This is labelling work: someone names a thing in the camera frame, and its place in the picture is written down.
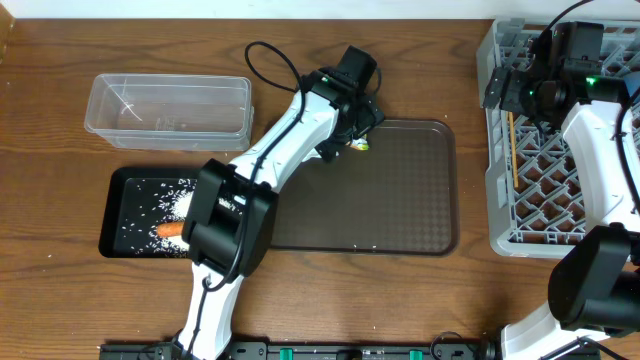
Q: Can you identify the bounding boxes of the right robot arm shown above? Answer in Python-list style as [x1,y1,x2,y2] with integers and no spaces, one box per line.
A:
[480,20,639,359]

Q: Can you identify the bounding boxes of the wooden chopstick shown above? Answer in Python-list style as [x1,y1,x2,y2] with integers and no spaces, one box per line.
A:
[507,112,519,190]

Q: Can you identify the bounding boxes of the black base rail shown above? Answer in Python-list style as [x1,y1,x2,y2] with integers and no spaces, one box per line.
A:
[99,339,499,360]

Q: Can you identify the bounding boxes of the dark blue plate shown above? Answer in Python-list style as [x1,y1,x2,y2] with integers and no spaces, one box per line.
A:
[622,71,640,97]

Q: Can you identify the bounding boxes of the clear plastic bin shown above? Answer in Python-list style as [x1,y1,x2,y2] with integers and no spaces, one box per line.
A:
[84,73,253,152]

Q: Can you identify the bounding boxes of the black plastic tray bin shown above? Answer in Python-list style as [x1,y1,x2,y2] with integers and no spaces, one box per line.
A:
[99,167,198,258]

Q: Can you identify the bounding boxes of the grey dishwasher rack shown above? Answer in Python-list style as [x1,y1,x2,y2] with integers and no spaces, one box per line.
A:
[476,18,639,259]

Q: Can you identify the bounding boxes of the pile of white rice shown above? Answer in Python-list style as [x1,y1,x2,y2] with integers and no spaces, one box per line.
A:
[119,178,201,254]

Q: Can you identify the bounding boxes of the dark brown serving tray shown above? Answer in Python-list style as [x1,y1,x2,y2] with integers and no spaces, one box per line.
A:
[271,120,459,256]

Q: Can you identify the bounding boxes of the orange carrot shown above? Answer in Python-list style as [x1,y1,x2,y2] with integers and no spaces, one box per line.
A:
[156,222,184,238]

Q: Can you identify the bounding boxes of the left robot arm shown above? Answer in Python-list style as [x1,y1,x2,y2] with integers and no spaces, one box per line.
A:
[174,46,384,359]

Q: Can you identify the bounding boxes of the yellow green snack wrapper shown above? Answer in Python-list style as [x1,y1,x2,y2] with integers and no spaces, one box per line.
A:
[349,135,369,151]

